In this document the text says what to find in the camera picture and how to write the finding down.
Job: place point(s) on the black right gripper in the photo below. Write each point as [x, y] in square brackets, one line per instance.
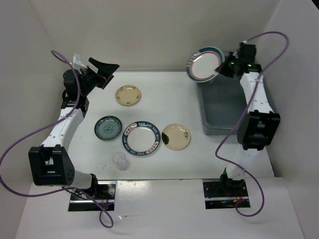
[222, 68]

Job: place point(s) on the green red ring plate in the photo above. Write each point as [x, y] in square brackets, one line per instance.
[201, 66]

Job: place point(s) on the blue floral green dish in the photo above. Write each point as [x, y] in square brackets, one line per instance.
[108, 128]

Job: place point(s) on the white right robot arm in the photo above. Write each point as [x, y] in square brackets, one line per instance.
[250, 146]

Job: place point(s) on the beige dish with flowers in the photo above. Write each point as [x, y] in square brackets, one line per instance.
[128, 95]

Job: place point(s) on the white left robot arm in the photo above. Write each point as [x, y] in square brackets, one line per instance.
[50, 163]

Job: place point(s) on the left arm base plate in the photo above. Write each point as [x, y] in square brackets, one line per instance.
[104, 195]

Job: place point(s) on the beige dish with dark spot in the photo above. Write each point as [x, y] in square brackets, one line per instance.
[176, 136]

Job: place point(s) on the grey plastic bin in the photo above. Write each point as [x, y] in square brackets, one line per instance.
[241, 102]

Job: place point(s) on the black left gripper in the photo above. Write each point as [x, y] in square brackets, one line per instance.
[105, 71]

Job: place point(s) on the clear plastic cup on table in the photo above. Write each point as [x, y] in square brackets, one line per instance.
[120, 160]

